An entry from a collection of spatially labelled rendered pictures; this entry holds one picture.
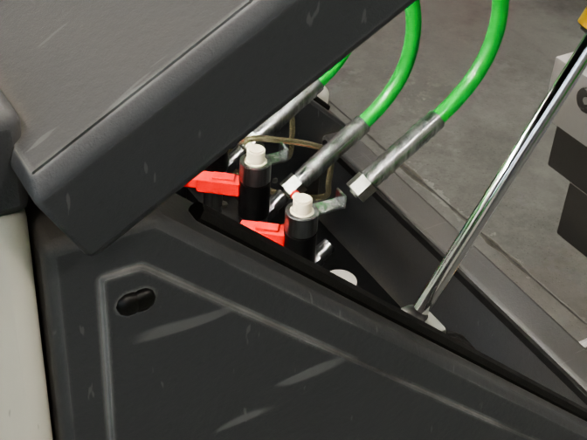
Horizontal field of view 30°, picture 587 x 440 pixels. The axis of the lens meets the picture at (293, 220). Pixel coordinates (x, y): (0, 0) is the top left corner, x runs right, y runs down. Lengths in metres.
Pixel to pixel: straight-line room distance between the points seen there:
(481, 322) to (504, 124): 2.10
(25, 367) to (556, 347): 0.76
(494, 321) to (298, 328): 0.71
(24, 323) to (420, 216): 0.87
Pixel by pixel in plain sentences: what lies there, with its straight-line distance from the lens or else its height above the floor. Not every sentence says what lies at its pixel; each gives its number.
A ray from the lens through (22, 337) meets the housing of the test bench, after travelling 0.36.
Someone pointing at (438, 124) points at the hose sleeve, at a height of 1.18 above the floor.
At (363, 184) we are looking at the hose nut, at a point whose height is 1.13.
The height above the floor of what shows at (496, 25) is 1.26.
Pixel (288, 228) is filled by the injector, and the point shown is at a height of 1.11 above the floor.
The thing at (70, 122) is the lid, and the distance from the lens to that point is 0.31.
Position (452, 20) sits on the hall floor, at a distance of 3.73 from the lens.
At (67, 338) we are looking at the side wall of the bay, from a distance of 0.37.
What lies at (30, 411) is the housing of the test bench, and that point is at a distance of 0.38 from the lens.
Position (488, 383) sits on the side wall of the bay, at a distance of 0.53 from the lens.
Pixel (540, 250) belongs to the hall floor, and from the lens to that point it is 2.75.
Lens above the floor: 1.66
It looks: 38 degrees down
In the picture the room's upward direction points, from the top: 4 degrees clockwise
